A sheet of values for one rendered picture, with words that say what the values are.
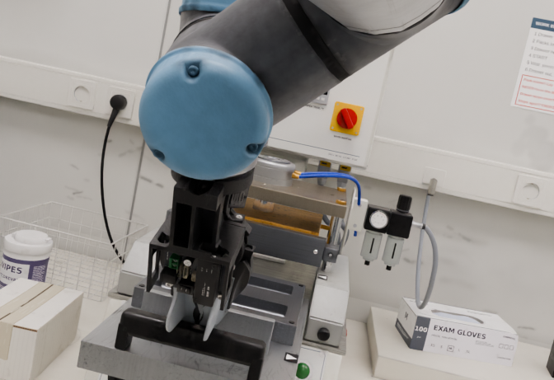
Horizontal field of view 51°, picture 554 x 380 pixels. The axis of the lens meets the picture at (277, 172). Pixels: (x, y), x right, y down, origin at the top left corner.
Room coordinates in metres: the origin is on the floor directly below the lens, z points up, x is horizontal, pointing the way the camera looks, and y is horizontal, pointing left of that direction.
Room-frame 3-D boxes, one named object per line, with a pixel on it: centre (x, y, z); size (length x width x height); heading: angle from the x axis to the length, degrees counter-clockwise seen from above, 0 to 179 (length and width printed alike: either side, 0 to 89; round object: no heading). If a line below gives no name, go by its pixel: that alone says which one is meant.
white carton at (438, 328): (1.24, -0.46, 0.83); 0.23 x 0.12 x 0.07; 95
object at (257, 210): (0.98, 0.00, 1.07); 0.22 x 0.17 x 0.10; 85
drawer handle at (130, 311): (0.56, 0.05, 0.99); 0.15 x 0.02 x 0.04; 85
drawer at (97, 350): (0.70, 0.04, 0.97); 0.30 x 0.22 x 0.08; 175
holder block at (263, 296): (0.74, 0.03, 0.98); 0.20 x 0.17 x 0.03; 85
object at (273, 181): (1.01, -0.01, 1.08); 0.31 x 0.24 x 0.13; 85
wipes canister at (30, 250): (1.08, 0.44, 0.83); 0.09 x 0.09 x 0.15
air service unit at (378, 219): (1.09, -0.22, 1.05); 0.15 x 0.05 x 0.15; 85
